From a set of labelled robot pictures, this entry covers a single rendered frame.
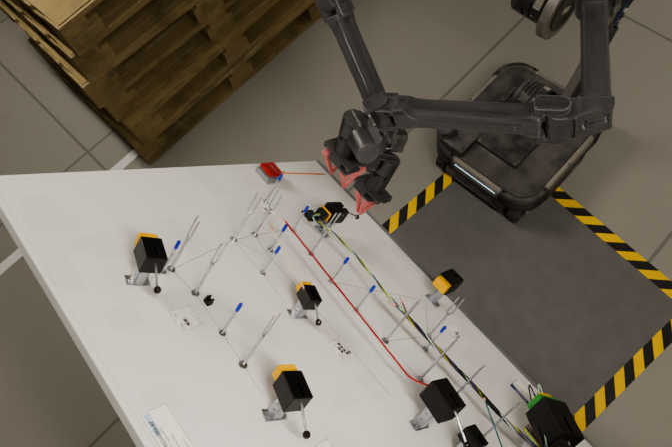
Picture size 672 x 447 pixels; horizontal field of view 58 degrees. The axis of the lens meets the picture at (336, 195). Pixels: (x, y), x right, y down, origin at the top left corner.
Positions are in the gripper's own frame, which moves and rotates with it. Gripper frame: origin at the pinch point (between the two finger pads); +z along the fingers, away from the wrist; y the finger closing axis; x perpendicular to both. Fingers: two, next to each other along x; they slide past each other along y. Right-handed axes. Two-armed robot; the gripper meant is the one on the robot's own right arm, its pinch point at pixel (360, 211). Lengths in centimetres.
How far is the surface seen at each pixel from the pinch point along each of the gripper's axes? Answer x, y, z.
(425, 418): -29, 56, -1
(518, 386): 13, 60, 9
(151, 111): 15, -137, 68
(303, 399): -59, 46, -12
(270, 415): -61, 43, -3
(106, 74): -10, -137, 48
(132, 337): -77, 21, -6
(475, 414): -10, 60, 5
